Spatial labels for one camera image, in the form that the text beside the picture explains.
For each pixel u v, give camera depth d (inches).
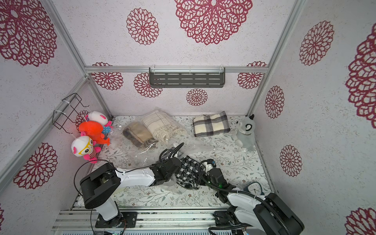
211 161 31.0
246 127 34.8
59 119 28.7
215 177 26.1
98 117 37.0
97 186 18.1
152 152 39.4
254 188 31.4
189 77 37.9
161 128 40.6
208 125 42.1
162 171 26.5
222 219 29.2
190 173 33.4
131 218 29.3
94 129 35.1
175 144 38.4
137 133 40.5
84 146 31.5
